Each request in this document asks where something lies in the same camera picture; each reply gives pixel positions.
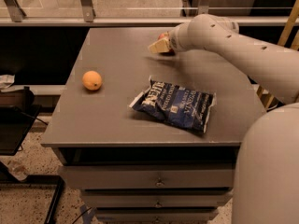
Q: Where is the metal railing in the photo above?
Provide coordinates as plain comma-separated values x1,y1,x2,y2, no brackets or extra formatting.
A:
0,0,295,26

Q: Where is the top grey drawer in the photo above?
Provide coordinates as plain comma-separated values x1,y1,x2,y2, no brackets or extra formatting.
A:
59,164,235,189

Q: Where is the crumpled white paper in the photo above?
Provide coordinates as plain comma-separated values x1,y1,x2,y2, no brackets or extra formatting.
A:
0,75,15,90

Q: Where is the blue chip bag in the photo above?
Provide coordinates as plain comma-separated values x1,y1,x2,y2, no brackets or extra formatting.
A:
130,79,216,133

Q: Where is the red apple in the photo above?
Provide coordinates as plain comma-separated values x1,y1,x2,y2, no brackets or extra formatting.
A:
158,32,175,55

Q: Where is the middle grey drawer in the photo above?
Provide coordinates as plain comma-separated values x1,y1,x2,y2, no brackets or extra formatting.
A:
81,189,232,208

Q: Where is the black side table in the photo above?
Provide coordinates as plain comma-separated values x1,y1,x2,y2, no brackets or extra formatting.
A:
0,87,64,224

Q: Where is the grey drawer cabinet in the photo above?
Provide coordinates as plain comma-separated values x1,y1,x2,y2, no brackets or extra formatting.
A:
42,28,264,224

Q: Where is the grey drawer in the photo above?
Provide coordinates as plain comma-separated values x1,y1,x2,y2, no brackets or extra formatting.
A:
95,208,218,223
81,189,232,208
59,164,235,189

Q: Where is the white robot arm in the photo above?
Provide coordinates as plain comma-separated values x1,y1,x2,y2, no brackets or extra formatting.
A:
149,14,299,224

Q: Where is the bottom grey drawer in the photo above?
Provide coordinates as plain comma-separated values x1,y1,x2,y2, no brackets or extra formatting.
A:
95,208,218,223

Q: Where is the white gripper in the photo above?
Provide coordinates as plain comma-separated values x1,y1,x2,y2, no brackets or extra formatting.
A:
149,24,185,53

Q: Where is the orange fruit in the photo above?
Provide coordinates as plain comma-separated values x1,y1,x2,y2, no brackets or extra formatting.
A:
82,71,103,91

